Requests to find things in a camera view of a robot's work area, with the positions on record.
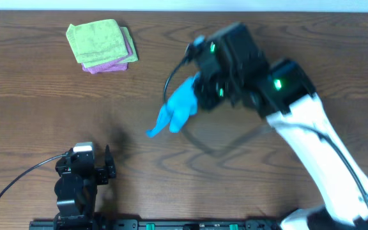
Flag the blue microfiber cloth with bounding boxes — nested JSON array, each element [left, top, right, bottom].
[[146, 72, 200, 138]]

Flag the top green folded cloth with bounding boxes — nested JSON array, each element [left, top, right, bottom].
[[66, 19, 128, 67]]

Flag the green folded cloth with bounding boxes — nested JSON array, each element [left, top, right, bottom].
[[83, 26, 139, 69], [66, 19, 128, 67]]

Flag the lower green folded cloth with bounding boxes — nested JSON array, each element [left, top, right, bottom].
[[83, 26, 139, 69]]

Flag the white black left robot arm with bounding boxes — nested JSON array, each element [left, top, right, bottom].
[[54, 142, 116, 229]]

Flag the bottom purple folded cloth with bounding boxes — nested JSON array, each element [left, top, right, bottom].
[[82, 63, 128, 74]]

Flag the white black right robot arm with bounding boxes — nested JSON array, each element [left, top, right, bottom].
[[185, 22, 368, 229]]

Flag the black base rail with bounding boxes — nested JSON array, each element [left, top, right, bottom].
[[28, 219, 281, 230]]

